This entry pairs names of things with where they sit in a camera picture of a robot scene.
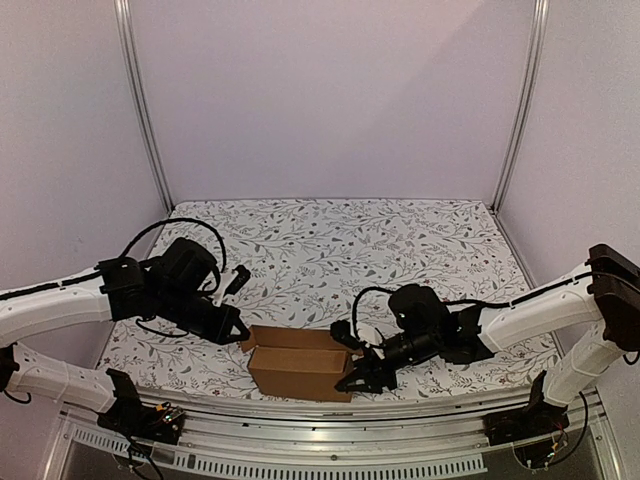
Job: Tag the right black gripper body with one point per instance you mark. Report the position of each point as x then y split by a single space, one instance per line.
373 364

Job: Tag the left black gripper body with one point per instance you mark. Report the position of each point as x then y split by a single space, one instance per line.
177 308

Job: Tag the brown cardboard paper box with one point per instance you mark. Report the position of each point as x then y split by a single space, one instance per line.
298 364

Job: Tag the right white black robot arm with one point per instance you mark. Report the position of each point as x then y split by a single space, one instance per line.
604 291

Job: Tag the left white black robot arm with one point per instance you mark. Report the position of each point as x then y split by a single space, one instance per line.
112 291

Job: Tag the floral patterned table mat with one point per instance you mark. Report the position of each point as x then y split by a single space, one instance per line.
310 258

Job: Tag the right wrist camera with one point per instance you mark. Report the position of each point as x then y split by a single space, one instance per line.
366 336

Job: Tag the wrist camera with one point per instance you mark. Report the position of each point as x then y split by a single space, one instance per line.
366 336
230 283

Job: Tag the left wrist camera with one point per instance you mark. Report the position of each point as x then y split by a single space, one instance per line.
230 283

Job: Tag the aluminium front rail frame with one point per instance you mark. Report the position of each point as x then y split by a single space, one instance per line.
417 439

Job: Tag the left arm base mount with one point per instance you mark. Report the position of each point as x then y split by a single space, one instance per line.
131 418

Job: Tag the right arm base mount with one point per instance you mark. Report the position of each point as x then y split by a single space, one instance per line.
523 423

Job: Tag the left aluminium corner post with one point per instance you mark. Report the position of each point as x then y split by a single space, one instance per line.
133 72

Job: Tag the aluminium corner post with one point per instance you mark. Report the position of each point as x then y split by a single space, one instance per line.
527 91
133 72

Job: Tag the right aluminium corner post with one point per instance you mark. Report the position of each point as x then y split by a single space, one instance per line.
527 91

